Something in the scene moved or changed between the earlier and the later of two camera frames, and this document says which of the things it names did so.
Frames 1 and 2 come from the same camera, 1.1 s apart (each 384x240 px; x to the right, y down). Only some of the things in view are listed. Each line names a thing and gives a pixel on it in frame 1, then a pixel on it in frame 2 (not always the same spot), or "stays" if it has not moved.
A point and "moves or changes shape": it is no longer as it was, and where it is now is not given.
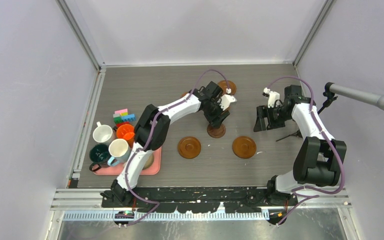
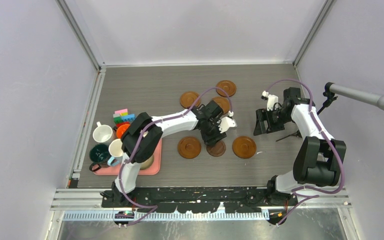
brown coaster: x=244 y=147 stays
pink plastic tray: x=108 y=170 stays
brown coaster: x=189 y=147 stays
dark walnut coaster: x=216 y=132 moves or changes shape
